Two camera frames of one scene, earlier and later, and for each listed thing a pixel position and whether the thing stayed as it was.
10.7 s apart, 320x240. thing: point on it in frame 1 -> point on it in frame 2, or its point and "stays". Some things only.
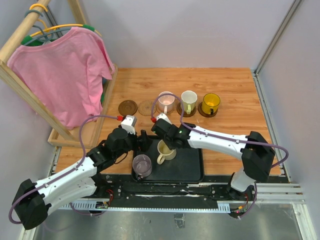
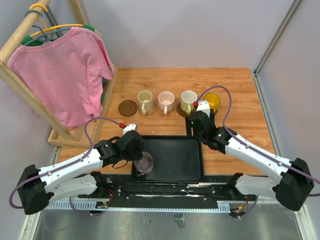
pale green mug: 189,98 stays
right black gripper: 170,146 -> 189,129
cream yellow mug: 165,153 -> 145,101
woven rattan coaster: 145,107 stays
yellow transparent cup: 210,103 stays
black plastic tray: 187,166 stays
